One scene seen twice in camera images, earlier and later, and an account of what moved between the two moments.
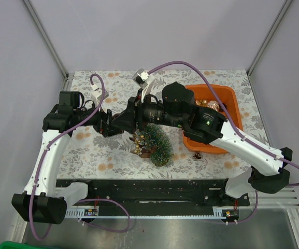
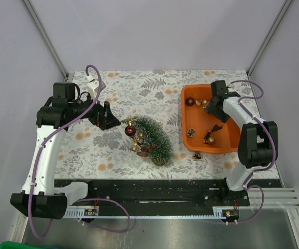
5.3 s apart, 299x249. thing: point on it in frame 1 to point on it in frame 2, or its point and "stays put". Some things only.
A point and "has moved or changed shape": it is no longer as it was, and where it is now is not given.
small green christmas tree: (162, 151) stays put
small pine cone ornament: (197, 155) stays put
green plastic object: (13, 245) stays put
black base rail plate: (160, 193) stays put
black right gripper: (127, 120) to (210, 109)
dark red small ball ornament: (116, 115) has moved or changed shape
